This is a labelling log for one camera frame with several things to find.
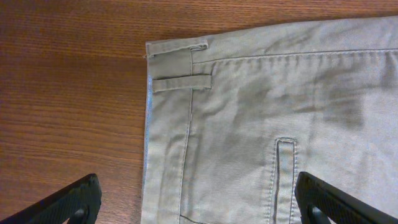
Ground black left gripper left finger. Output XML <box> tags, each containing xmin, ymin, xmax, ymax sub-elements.
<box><xmin>1</xmin><ymin>174</ymin><xmax>102</xmax><ymax>224</ymax></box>

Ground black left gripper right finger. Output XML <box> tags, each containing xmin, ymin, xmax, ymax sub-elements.
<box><xmin>295</xmin><ymin>172</ymin><xmax>397</xmax><ymax>224</ymax></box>

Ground khaki green shorts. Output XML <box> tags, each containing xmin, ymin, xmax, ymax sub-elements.
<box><xmin>141</xmin><ymin>16</ymin><xmax>397</xmax><ymax>223</ymax></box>

